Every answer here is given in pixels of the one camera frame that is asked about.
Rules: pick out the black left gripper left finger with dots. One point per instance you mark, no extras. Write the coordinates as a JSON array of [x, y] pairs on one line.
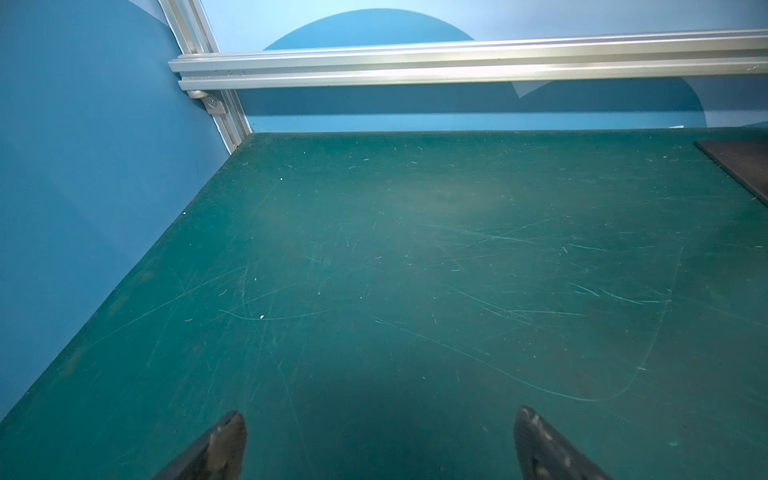
[[217, 454]]

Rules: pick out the aluminium left corner post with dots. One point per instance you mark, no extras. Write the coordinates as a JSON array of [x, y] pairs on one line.
[[199, 75]]

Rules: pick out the aluminium back rail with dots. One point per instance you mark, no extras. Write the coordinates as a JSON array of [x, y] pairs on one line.
[[586, 58]]

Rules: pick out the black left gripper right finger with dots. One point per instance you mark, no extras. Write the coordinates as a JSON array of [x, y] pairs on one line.
[[544, 453]]

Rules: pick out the dark metal tree base plate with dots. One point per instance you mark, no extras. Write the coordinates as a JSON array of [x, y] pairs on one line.
[[745, 161]]

